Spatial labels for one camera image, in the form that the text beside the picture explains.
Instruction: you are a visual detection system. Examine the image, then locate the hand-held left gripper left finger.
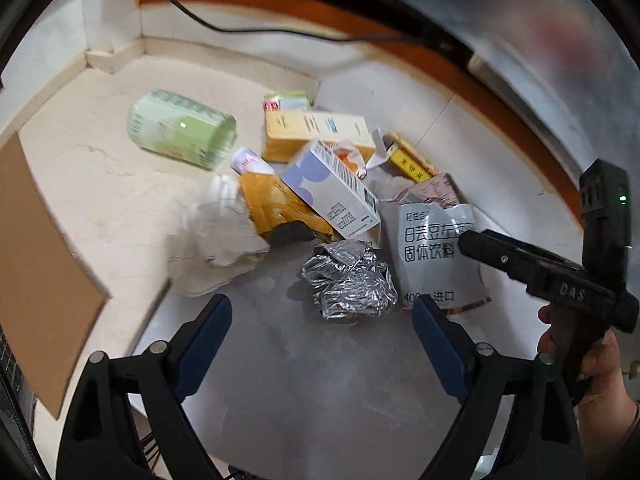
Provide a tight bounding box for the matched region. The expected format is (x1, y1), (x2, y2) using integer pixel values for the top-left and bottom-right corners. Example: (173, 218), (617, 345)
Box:
(65, 294), (233, 480)

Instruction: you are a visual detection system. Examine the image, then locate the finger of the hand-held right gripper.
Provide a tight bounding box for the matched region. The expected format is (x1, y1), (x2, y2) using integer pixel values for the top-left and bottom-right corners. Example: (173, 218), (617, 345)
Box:
(457, 229), (586, 291)

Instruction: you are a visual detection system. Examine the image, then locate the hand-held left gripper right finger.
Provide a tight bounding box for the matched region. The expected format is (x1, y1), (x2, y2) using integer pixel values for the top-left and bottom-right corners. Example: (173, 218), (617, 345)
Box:
(411, 294), (586, 480)

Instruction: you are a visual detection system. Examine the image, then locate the grey white printed pouch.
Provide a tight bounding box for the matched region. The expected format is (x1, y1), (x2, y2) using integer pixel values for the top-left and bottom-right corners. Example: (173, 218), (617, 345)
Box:
(385, 200), (493, 311)

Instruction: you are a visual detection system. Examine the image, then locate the orange white paper bag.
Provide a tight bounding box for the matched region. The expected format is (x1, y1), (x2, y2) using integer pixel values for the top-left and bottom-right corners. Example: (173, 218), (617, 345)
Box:
(237, 172), (335, 246)

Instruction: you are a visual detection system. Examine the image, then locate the person's right forearm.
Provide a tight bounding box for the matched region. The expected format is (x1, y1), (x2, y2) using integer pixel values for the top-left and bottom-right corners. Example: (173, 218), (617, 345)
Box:
(617, 400), (640, 466)

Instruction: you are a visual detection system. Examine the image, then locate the person's right hand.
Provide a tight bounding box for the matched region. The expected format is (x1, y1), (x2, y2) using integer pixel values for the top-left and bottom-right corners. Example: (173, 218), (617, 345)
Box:
(537, 305), (632, 445)

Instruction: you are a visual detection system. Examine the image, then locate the pink cardboard box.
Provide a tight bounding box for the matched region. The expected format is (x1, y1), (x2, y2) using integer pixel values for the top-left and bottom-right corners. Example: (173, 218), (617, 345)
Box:
(392, 172), (463, 208)

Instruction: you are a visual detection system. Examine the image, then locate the crumpled silver foil wrapper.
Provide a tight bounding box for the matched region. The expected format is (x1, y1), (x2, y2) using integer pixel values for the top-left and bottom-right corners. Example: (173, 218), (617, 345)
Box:
(299, 240), (398, 320)

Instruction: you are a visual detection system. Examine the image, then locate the crumpled white plastic wrapper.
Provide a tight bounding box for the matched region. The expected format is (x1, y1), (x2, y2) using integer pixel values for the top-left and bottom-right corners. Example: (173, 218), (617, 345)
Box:
(167, 174), (271, 296)

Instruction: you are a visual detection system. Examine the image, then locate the orange wooden trim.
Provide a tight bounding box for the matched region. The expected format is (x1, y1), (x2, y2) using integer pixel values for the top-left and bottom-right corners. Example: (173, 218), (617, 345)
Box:
(140, 0), (586, 231)

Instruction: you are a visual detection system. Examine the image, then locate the small white red-label bottle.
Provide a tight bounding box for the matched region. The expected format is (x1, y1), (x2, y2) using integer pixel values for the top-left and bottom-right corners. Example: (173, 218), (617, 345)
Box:
(230, 147), (276, 176)

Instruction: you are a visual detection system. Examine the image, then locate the brown cardboard sheet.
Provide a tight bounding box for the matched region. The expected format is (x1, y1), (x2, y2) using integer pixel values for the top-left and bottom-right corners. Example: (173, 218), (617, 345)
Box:
(0, 132), (111, 420)

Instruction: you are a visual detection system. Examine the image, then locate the white purple carton box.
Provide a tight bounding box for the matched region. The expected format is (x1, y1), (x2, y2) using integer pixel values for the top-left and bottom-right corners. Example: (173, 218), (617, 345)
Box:
(281, 138), (382, 240)

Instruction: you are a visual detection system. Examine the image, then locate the dark mesh sink tray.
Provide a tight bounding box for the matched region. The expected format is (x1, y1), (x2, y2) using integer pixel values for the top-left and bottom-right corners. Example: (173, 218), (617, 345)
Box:
(0, 320), (36, 466)

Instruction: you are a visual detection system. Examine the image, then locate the green cylindrical can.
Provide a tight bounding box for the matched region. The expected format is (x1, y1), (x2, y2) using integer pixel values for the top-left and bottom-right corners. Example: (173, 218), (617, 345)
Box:
(126, 90), (238, 170)

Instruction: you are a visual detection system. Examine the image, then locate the small green white box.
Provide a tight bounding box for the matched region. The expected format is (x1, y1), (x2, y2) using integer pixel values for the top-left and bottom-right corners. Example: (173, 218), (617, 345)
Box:
(263, 91), (312, 113)

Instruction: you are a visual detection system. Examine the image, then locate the black power cable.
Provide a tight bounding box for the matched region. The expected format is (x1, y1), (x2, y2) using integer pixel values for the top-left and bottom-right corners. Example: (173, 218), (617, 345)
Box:
(147, 0), (471, 46)

